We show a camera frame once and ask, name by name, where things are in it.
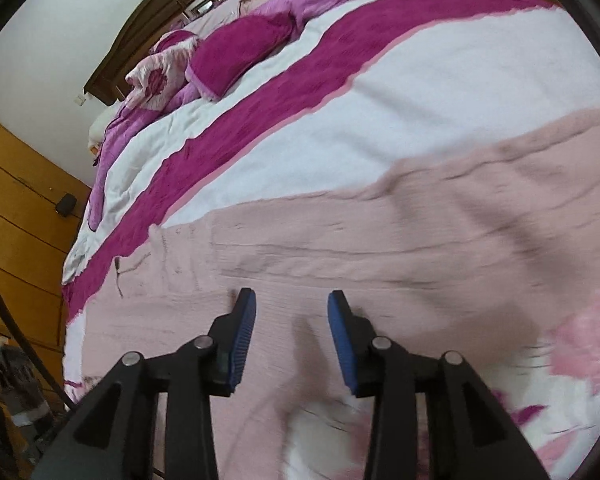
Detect black cable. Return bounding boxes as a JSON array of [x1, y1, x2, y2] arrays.
[[0, 250, 76, 411]]

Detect dark wooden headboard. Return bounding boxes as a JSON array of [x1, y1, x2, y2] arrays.
[[83, 0, 261, 106]]

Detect wooden wardrobe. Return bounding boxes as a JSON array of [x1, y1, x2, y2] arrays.
[[0, 105, 93, 411]]

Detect dark clutter pile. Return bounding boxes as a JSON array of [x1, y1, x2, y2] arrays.
[[0, 325, 56, 480]]

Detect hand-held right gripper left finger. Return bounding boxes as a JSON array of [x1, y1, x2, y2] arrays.
[[32, 287, 257, 480]]

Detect white blanket with magenta stripe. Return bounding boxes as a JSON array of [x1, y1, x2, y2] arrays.
[[61, 0, 600, 480]]

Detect pink knit sweater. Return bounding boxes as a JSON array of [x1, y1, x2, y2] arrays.
[[62, 107, 600, 480]]

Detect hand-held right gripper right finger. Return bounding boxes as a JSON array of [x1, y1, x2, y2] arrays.
[[328, 289, 551, 480]]

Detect magenta pillow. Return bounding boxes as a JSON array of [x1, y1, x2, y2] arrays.
[[186, 10, 296, 101]]

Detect pink floral pillow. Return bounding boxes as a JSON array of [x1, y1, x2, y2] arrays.
[[125, 30, 203, 111]]

